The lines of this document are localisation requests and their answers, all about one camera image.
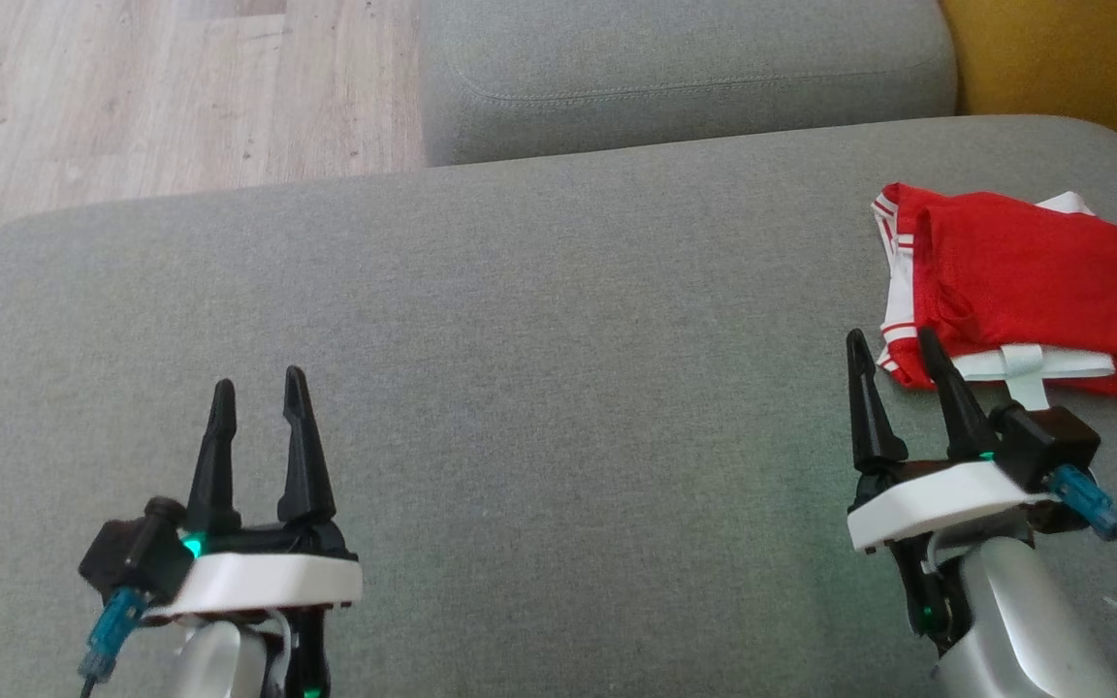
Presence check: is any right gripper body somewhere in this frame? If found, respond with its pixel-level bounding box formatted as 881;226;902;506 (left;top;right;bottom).
847;454;1054;554

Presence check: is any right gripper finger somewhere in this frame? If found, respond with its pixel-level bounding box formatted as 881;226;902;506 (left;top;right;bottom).
917;327;1001;463
846;330;909;476

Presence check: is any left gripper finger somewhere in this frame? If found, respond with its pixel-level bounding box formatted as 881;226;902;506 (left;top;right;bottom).
185;378;239;534
275;365;338;524

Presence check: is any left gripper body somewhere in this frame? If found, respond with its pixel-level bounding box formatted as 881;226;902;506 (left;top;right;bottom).
146;519;364;621

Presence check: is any red sports garment white trim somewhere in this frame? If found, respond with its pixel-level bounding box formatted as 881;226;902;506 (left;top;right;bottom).
872;182;1117;410

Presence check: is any yellow sofa backrest cushion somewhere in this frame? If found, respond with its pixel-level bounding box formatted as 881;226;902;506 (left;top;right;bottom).
940;0;1117;185

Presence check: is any grey sofa seat cushion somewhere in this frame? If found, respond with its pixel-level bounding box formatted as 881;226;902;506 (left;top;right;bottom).
420;0;959;168

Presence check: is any black cable teal connector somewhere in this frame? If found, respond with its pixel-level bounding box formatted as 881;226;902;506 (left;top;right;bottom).
1048;465;1117;621
77;587;149;698

